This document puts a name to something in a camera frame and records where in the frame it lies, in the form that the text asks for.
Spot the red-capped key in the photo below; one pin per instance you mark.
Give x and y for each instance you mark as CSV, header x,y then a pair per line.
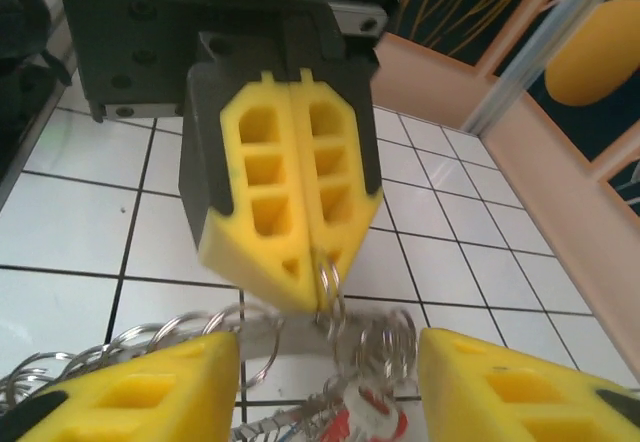
x,y
370,412

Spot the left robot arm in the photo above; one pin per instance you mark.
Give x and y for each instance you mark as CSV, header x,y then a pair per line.
x,y
20,12

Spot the aluminium corner post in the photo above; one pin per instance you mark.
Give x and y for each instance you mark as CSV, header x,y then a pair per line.
x,y
525,62

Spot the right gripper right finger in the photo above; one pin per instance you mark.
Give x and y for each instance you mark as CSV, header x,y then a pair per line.
x,y
525,397

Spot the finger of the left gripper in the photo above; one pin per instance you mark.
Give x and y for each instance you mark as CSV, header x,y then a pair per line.
x,y
265,187
335,162

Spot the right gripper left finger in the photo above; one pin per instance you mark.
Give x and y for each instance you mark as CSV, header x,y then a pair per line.
x,y
125,397

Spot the large metal keyring disc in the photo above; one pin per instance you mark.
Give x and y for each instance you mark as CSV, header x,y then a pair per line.
x,y
295,342

